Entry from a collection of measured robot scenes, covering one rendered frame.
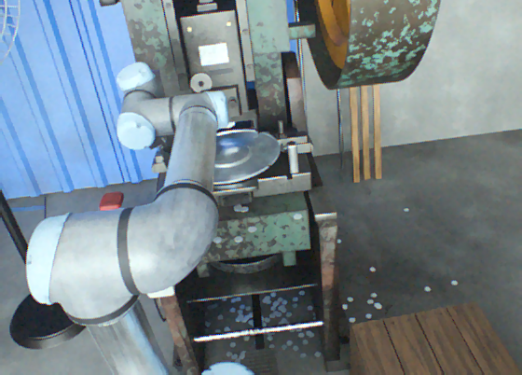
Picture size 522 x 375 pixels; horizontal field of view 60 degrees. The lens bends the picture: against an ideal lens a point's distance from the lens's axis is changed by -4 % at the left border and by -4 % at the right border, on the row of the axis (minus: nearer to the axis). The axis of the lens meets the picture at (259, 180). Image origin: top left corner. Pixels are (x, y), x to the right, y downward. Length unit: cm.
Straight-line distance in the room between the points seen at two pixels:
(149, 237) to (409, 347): 93
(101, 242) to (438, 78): 247
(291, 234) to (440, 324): 49
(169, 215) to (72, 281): 15
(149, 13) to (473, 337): 118
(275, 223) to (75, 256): 81
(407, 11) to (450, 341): 86
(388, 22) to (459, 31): 184
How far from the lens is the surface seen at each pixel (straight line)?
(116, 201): 130
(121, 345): 75
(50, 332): 210
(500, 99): 311
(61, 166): 292
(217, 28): 125
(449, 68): 288
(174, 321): 151
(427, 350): 137
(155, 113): 94
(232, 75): 129
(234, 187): 120
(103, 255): 60
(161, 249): 59
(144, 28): 122
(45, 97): 277
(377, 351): 135
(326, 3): 154
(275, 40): 122
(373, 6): 97
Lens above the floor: 143
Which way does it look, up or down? 32 degrees down
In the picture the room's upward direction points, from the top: 8 degrees counter-clockwise
